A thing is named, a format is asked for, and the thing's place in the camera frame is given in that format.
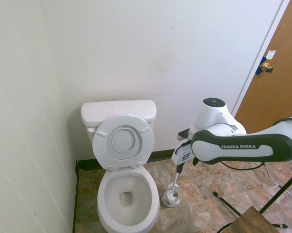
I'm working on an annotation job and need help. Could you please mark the white floor cable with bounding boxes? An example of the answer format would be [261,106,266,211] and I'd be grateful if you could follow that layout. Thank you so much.
[263,163,292,205]

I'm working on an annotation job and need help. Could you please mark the white toilet brush holder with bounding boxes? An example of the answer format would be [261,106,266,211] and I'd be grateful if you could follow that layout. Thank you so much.
[160,183,182,208]

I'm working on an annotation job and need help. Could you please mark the brass door knob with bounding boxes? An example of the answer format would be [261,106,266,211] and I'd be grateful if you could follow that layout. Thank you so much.
[260,62,274,74]

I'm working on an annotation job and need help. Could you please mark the blue tape strip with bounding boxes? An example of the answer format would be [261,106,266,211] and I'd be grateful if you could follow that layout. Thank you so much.
[255,56,269,76]

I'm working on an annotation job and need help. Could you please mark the white toilet tank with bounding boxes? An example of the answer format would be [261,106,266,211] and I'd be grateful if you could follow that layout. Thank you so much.
[84,116,156,147]

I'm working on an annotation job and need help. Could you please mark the black baseboard along panelled wall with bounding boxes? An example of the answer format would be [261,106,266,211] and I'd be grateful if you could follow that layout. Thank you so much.
[71,159,79,233]

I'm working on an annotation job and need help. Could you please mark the white toilet bowl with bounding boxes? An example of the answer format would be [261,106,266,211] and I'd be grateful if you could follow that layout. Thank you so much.
[96,166,160,233]

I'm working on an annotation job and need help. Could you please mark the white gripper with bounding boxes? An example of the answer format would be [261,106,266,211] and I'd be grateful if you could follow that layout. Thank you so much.
[171,142,194,174]

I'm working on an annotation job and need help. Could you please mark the white toilet brush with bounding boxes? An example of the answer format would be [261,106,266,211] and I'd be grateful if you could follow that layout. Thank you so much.
[167,167,182,199]

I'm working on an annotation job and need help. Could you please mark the dark wooden table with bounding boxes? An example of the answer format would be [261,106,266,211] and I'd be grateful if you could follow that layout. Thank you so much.
[229,205,280,233]

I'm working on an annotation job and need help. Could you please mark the white toilet seat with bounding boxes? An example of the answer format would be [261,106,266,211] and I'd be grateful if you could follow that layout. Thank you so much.
[92,114,155,171]

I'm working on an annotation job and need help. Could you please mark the white toilet seat lid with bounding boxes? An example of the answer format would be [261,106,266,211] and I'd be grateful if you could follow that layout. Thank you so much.
[111,126,138,152]

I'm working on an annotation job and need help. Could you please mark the black camera tripod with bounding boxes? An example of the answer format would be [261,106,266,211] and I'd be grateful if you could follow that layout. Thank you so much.
[213,166,292,230]

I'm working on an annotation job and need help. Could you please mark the white toilet tank lid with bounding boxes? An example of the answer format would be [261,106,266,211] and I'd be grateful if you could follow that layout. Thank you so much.
[80,100,158,127]

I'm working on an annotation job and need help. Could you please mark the white door frame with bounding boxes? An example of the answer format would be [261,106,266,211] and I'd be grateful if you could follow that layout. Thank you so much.
[229,0,292,117]

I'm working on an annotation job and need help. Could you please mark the brown wooden door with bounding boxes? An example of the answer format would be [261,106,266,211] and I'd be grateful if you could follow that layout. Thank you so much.
[234,0,292,134]

